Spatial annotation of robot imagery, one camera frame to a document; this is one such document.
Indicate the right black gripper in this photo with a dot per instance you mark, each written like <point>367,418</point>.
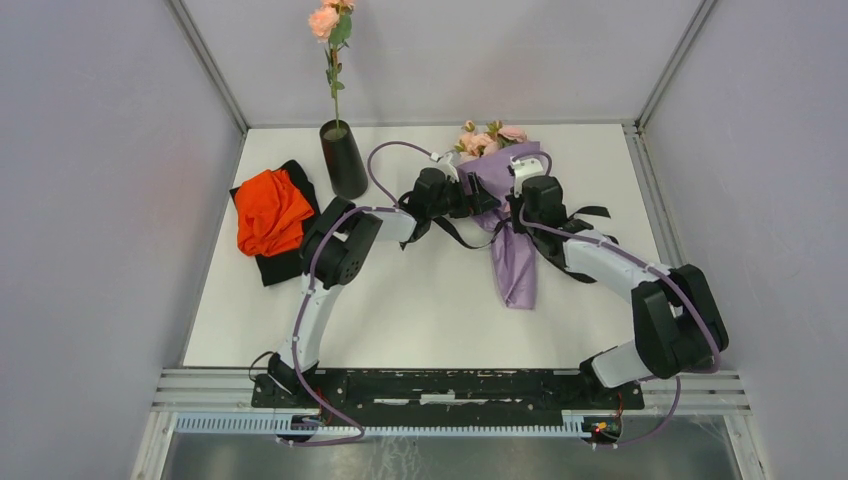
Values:
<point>516,223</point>

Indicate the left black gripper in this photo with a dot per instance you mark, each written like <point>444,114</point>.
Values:
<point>480,202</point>

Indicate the purple paper flower bouquet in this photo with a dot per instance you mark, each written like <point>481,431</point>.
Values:
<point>488,152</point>

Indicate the black ribbon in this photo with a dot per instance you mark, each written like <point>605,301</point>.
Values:
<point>477,235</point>

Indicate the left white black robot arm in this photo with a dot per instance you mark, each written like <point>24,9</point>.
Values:
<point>336,247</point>

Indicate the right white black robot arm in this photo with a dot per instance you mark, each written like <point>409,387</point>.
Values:
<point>677,327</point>

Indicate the black cylindrical vase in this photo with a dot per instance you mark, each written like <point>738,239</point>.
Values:
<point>343,161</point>

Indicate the pink rose stem in vase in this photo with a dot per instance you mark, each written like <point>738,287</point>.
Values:
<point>331,24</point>

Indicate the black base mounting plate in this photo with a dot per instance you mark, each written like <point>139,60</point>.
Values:
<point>440,398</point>

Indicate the orange cloth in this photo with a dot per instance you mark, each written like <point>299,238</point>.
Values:
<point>271,212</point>

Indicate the black cloth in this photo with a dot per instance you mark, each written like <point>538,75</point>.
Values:
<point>283,267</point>

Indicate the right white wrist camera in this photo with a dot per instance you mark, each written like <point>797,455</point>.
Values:
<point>524,169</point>

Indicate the white slotted cable duct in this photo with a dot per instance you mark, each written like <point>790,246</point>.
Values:
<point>296,425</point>

